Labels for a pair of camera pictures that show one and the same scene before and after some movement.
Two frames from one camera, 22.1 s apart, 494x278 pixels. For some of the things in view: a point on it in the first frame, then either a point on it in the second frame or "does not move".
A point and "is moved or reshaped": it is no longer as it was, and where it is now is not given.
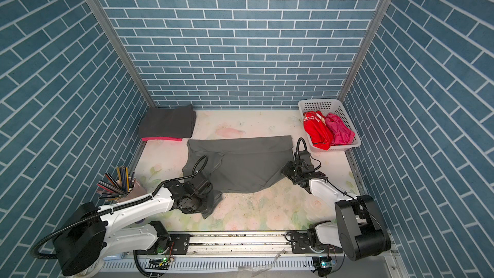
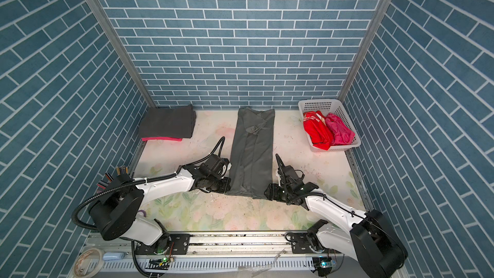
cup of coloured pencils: (123, 188) does not move
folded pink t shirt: (161, 138) does not move
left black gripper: (190, 211) -> (225, 189)
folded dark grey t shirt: (168, 122) does not move
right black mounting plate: (301, 242) does not move
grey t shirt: (237, 165) is moved or reshaped
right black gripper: (287, 168) -> (272, 192)
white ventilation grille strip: (210, 264) does not move
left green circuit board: (158, 264) does not move
